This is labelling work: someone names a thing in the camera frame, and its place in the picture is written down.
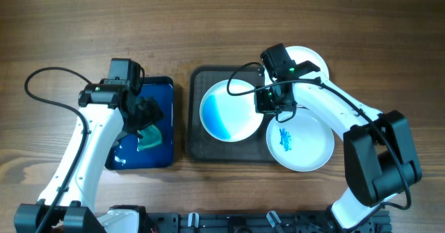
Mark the blue water basin tray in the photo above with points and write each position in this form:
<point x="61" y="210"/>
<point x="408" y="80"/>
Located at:
<point x="126" y="156"/>

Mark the white plate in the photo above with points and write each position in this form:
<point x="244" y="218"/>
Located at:
<point x="300" y="142"/>
<point x="229" y="118"/>
<point x="300" y="54"/>

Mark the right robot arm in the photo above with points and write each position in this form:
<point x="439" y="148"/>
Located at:
<point x="380" y="159"/>

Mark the green yellow sponge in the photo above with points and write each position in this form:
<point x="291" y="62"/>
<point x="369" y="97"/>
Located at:
<point x="152" y="137"/>

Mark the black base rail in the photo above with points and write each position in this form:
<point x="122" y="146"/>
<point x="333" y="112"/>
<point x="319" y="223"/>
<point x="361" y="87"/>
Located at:
<point x="298" y="222"/>

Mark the dark brown serving tray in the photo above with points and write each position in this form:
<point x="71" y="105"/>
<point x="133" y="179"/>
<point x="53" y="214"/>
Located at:
<point x="201" y="146"/>

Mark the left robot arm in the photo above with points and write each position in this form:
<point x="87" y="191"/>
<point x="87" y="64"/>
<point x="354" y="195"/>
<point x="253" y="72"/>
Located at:
<point x="106" y="112"/>

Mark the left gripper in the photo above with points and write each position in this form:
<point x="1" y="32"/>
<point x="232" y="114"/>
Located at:
<point x="149" y="113"/>

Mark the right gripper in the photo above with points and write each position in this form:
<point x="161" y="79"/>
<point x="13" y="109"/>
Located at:
<point x="272" y="103"/>

